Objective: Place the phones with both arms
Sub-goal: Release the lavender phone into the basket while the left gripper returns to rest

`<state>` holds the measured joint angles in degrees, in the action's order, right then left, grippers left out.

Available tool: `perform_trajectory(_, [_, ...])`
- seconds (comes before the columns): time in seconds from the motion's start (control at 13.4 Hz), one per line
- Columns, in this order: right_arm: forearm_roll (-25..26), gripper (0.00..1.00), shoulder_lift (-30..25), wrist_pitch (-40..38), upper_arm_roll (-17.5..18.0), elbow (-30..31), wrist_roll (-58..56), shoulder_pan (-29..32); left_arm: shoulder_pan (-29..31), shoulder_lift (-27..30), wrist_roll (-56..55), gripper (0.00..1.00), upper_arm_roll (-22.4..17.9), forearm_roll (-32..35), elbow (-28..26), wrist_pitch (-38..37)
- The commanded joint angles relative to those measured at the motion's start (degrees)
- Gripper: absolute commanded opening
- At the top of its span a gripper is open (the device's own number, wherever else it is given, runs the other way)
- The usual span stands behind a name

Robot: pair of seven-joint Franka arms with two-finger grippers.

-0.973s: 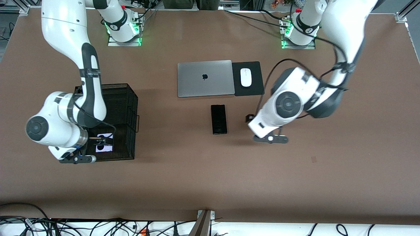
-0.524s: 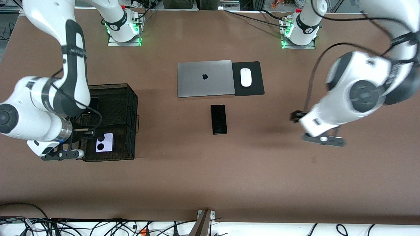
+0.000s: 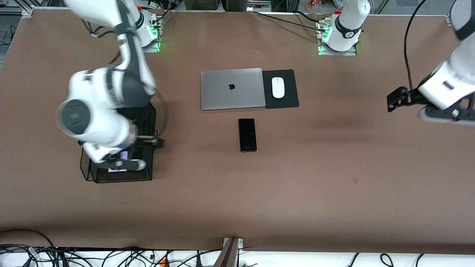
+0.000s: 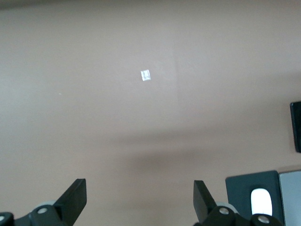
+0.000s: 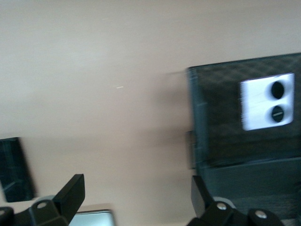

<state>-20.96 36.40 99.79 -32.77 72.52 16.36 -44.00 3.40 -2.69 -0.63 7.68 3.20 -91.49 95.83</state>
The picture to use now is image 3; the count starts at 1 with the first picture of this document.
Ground white flip phone black circles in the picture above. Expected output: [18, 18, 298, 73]
[108, 149, 129, 173]

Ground long black slab phone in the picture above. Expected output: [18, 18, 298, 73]
[238, 118, 258, 153]

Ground black mesh two-tier tray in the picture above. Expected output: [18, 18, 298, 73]
[78, 103, 158, 184]

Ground grey closed laptop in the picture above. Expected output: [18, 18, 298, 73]
[200, 67, 266, 111]

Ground black mouse pad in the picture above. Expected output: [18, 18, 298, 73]
[262, 69, 300, 110]

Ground white computer mouse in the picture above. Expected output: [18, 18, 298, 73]
[271, 76, 286, 99]

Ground small colourful figurines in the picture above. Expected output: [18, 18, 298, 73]
[305, 0, 334, 9]

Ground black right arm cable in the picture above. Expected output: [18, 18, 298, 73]
[87, 22, 170, 138]

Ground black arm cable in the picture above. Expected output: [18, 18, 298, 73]
[87, 22, 170, 138]
[403, 0, 428, 91]

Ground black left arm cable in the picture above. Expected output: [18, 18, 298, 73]
[403, 0, 428, 91]

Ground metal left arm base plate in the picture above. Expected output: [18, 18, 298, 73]
[318, 44, 357, 56]

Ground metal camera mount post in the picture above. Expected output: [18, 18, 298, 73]
[213, 237, 244, 267]

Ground black cable across table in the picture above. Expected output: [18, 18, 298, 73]
[253, 10, 331, 31]

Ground tangled floor cables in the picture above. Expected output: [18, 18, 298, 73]
[0, 245, 223, 267]

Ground black floor cable arc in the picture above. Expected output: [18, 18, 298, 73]
[0, 229, 57, 248]

